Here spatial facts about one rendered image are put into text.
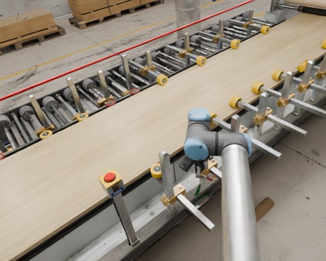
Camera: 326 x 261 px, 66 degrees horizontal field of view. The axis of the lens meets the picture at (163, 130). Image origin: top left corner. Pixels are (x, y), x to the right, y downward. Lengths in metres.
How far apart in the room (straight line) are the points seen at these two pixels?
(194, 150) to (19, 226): 0.95
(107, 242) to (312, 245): 1.51
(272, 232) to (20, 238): 1.75
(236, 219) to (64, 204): 0.98
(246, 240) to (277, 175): 2.04
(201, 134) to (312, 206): 1.74
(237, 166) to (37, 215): 1.04
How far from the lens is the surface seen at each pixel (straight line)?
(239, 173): 0.77
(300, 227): 2.38
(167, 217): 1.47
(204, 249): 2.15
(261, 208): 2.28
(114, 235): 1.57
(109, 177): 0.99
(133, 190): 1.48
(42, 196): 1.53
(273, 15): 3.89
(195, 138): 0.91
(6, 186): 1.70
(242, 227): 0.64
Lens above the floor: 1.96
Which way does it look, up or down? 40 degrees down
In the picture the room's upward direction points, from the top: 8 degrees counter-clockwise
